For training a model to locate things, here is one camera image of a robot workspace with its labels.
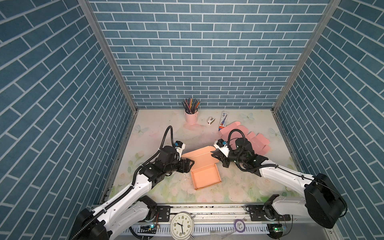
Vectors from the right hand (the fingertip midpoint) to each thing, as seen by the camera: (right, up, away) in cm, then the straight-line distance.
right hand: (212, 152), depth 81 cm
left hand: (-12, -5, -2) cm, 13 cm away
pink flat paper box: (+34, +3, +22) cm, 40 cm away
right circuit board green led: (+30, -35, -10) cm, 47 cm away
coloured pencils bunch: (-13, +28, +28) cm, 42 cm away
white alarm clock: (-15, -31, -13) cm, 37 cm away
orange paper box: (-4, -12, +5) cm, 14 cm away
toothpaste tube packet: (+11, +17, +31) cm, 38 cm away
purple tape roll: (+10, -32, -10) cm, 35 cm away
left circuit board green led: (-32, -36, -9) cm, 49 cm away
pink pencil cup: (-13, +19, +30) cm, 37 cm away
